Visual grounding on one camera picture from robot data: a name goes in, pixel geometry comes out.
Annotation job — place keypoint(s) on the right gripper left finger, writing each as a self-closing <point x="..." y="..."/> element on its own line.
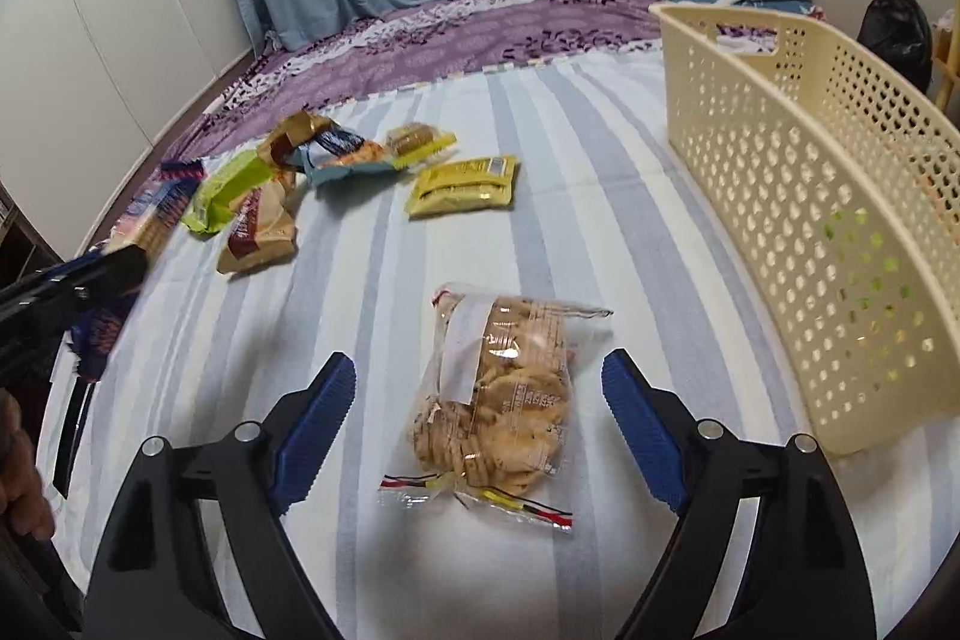
<point x="153" y="576"/>

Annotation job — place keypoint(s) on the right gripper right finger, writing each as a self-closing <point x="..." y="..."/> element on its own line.
<point x="805" y="575"/>

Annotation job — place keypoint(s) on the blue soda cracker pack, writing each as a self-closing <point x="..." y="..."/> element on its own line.
<point x="134" y="247"/>

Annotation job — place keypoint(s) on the large green seaweed snack bag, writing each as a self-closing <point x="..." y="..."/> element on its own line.
<point x="214" y="202"/>

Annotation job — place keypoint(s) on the tan waffle snack bag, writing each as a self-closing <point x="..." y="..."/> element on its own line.
<point x="264" y="232"/>

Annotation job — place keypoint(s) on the green wafer multipack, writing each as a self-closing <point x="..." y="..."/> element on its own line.
<point x="866" y="267"/>

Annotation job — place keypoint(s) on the light blue snack bag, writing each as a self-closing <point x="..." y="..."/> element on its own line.
<point x="336" y="153"/>

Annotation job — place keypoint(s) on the clear bag of crackers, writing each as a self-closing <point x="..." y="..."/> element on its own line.
<point x="494" y="419"/>

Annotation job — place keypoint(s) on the small clear yellow cake packet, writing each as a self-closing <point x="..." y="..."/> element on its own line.
<point x="414" y="143"/>

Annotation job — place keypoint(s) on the yellow snack packet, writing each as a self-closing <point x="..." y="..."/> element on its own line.
<point x="463" y="186"/>

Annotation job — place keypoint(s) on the tan pastry snack bag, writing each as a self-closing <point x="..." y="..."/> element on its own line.
<point x="292" y="132"/>

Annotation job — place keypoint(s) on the person left hand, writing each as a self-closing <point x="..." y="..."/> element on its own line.
<point x="23" y="498"/>

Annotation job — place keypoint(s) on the white wardrobe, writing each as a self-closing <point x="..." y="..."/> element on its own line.
<point x="90" y="88"/>

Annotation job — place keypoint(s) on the cream perforated plastic basket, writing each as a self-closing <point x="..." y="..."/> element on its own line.
<point x="780" y="119"/>

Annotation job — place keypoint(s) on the striped white blue blanket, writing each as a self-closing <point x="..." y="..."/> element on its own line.
<point x="660" y="345"/>

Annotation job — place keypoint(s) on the wooden bamboo shelf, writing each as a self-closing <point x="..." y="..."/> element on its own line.
<point x="945" y="56"/>

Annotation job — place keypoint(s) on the purple floral bed sheet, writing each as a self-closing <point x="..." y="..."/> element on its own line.
<point x="419" y="45"/>

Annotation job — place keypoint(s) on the black plastic bag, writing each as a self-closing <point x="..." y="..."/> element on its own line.
<point x="898" y="32"/>

